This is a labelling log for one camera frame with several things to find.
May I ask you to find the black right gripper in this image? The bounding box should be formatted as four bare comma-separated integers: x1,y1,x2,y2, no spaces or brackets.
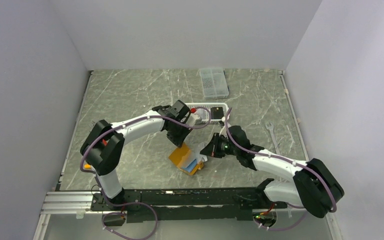
200,132,240,158

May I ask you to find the silver VIP card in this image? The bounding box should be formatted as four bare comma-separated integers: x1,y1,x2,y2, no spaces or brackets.
195,143,210,163

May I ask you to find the orange leather card holder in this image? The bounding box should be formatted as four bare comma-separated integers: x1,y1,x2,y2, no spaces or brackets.
168,143,208,176

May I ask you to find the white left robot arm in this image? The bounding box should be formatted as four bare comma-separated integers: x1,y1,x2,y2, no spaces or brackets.
80,100,192,210

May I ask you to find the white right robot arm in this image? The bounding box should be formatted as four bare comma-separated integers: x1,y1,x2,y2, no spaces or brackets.
200,125,345,218

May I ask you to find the black card stack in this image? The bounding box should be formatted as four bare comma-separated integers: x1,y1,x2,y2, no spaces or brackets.
210,106,225,120

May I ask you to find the white plastic basket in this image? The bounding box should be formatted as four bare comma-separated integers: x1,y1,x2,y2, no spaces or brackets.
186,102,229,123

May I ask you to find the clear plastic screw box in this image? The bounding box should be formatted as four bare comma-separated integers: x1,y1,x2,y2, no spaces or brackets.
199,67,229,100

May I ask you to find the silver open end wrench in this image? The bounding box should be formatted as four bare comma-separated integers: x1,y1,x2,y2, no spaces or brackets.
265,122,281,155

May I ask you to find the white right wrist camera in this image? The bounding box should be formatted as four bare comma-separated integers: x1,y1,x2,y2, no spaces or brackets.
219,124,229,137

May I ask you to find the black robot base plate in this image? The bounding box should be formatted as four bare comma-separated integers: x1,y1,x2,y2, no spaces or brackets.
90,187,287,223

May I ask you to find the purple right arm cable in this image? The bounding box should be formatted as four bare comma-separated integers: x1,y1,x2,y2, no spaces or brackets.
223,106,338,232

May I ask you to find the aluminium frame rail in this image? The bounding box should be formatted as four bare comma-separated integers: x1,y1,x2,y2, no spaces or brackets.
39,188,334,216

